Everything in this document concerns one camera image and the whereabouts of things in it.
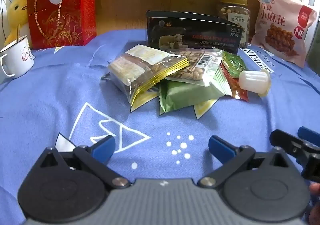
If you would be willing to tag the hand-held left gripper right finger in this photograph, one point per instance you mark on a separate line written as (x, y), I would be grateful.
(220, 148)

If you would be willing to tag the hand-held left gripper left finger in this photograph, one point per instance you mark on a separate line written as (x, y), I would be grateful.
(103, 147)

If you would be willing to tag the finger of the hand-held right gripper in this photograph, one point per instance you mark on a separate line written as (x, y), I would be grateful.
(310, 135)
(287, 143)

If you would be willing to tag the yellow white snack packet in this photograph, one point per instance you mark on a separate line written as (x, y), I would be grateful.
(201, 110)
(142, 102)

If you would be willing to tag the red snack packet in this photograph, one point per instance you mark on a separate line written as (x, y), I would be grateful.
(235, 88)

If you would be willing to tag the light green wafer packet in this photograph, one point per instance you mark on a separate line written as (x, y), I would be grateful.
(180, 95)

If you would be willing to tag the white jelly cup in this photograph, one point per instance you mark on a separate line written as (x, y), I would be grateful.
(252, 81)

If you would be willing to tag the clear pistachio packet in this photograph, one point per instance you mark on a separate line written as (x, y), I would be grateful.
(190, 69)

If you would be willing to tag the dark green small packet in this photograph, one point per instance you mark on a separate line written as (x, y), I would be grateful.
(233, 64)

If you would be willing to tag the brown gold cracker packet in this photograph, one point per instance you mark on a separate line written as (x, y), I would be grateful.
(140, 67)

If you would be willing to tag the black tin box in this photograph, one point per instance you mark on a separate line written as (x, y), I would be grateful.
(190, 32)

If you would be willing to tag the person's right hand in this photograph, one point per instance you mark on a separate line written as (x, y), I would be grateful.
(315, 202)

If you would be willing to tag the blue printed cloth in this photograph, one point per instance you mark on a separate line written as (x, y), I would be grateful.
(50, 105)

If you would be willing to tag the dark glossy furniture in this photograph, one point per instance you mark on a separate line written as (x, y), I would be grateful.
(315, 52)

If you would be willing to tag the pink snack bag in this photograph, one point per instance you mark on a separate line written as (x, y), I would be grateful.
(280, 29)

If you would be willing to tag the white enamel mug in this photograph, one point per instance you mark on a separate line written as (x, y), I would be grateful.
(20, 59)

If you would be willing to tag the red gift box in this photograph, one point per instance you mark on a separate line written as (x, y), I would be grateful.
(62, 22)

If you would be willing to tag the nut jar with tan lid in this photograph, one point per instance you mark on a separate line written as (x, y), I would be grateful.
(235, 12)

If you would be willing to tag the yellow duck plush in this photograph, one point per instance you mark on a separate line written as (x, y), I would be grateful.
(17, 9)

